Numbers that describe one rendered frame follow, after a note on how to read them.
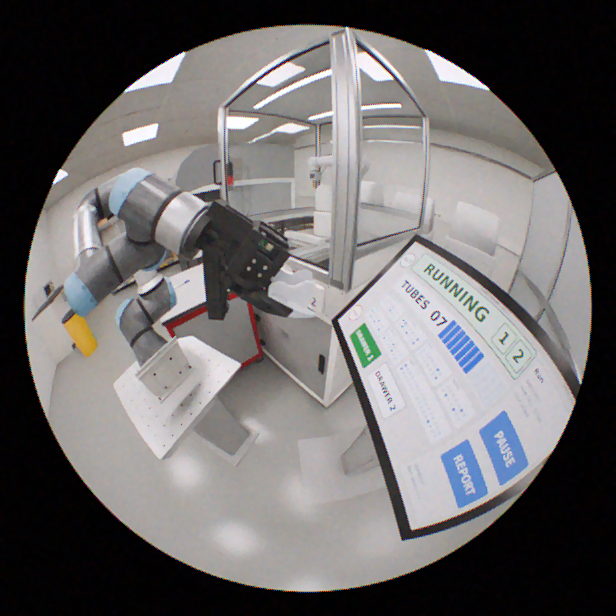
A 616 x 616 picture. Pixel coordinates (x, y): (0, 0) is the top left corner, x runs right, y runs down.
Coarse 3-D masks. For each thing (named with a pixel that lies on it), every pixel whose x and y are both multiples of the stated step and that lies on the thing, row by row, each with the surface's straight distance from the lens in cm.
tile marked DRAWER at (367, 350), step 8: (360, 328) 42; (368, 328) 40; (352, 336) 42; (360, 336) 41; (368, 336) 39; (360, 344) 40; (368, 344) 39; (376, 344) 37; (360, 352) 39; (368, 352) 38; (376, 352) 37; (360, 360) 38; (368, 360) 37
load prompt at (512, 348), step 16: (416, 272) 41; (432, 272) 39; (448, 272) 38; (448, 288) 36; (464, 288) 35; (464, 304) 34; (480, 304) 33; (480, 320) 32; (496, 320) 32; (480, 336) 31; (496, 336) 31; (512, 336) 31; (496, 352) 30; (512, 352) 30; (528, 352) 31; (512, 368) 30
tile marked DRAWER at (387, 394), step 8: (376, 368) 36; (384, 368) 35; (368, 376) 36; (376, 376) 35; (384, 376) 34; (392, 376) 34; (376, 384) 35; (384, 384) 34; (392, 384) 33; (376, 392) 35; (384, 392) 34; (392, 392) 33; (400, 392) 32; (376, 400) 34; (384, 400) 33; (392, 400) 33; (400, 400) 32; (384, 408) 33; (392, 408) 33; (400, 408) 32; (384, 416) 33
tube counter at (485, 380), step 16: (432, 320) 34; (448, 320) 33; (448, 336) 32; (464, 336) 31; (448, 352) 31; (464, 352) 30; (480, 352) 30; (464, 368) 30; (480, 368) 30; (496, 368) 30; (480, 384) 29; (496, 384) 29; (480, 400) 29
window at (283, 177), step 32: (288, 64) 101; (320, 64) 85; (256, 96) 112; (288, 96) 89; (320, 96) 76; (256, 128) 103; (288, 128) 82; (320, 128) 70; (256, 160) 99; (288, 160) 79; (320, 160) 67; (256, 192) 98; (288, 192) 78; (320, 192) 66; (288, 224) 80; (320, 224) 67; (320, 256) 70
